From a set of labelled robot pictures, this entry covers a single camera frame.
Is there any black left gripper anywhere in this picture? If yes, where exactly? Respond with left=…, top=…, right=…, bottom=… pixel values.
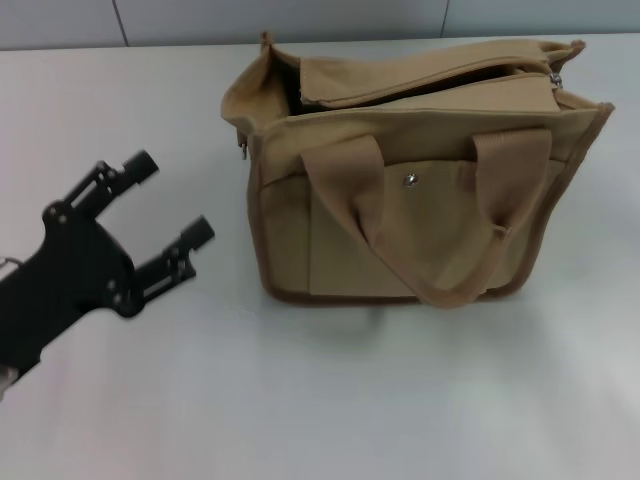
left=0, top=148, right=217, bottom=382

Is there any khaki canvas food bag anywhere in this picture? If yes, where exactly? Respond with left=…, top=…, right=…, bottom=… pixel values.
left=219, top=30, right=615, bottom=307

